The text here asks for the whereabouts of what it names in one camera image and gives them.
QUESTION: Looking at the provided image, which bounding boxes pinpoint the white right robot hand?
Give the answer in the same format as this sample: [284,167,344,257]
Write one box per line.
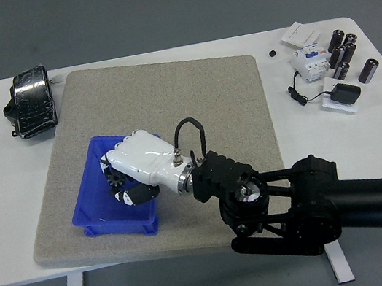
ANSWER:
[95,121,200,212]

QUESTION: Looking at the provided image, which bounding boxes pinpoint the small black gear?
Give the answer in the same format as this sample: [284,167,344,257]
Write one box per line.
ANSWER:
[106,170,133,192]

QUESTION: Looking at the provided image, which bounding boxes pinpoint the blue plastic box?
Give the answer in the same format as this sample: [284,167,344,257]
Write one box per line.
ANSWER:
[58,125,178,250]

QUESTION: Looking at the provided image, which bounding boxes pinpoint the grey-brown mat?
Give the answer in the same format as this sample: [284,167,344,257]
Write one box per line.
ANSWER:
[2,37,298,286]

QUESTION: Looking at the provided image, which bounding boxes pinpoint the black tape-wrapped device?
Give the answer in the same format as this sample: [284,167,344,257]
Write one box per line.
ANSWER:
[0,63,62,143]

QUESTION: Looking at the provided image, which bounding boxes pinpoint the white circuit breaker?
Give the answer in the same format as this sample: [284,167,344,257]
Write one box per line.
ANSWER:
[288,42,333,86]

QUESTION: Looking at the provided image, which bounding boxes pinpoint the white flat panel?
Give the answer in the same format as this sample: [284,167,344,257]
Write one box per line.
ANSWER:
[316,71,359,120]

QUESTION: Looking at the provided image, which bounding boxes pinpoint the black power adapter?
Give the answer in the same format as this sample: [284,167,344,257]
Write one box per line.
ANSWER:
[326,80,364,109]

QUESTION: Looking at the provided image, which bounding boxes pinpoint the dark cylindrical capacitor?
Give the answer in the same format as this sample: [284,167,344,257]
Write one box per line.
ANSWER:
[324,45,348,70]
[330,61,353,82]
[340,31,359,49]
[338,42,359,65]
[327,28,346,53]
[354,57,382,85]

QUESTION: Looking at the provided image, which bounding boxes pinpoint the black adapter cord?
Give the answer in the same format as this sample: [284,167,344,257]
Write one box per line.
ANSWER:
[284,66,332,109]

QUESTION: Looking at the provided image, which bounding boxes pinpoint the white wall switch panel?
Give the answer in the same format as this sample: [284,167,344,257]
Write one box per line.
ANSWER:
[278,18,324,50]

